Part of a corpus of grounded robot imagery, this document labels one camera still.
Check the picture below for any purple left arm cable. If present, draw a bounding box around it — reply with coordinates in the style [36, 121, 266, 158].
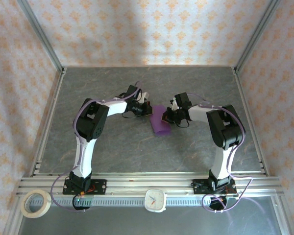
[50, 81, 144, 213]

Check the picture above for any aluminium mounting rail beam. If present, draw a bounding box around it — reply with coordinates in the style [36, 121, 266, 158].
[16, 172, 284, 196]

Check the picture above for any beige masking tape roll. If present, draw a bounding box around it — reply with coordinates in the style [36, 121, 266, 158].
[21, 189, 51, 218]

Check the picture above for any aluminium side rail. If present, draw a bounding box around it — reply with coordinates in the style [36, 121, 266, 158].
[29, 70, 67, 177]
[232, 67, 270, 177]

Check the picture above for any grey slotted cable duct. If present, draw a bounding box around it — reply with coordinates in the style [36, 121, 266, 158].
[29, 197, 238, 206]

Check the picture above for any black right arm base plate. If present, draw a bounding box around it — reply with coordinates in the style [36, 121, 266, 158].
[192, 179, 238, 196]

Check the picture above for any black base electronics box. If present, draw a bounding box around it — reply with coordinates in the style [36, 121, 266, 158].
[208, 194, 228, 211]
[72, 194, 93, 212]

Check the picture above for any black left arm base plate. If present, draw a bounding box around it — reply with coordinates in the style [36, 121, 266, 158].
[62, 179, 108, 196]

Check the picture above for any aluminium corner post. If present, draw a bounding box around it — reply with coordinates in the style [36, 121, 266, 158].
[234, 0, 281, 74]
[16, 0, 66, 74]

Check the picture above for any white square clock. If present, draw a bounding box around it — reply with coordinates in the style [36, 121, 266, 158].
[144, 189, 168, 213]

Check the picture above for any purple cloth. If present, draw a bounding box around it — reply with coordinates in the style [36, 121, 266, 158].
[148, 104, 172, 137]

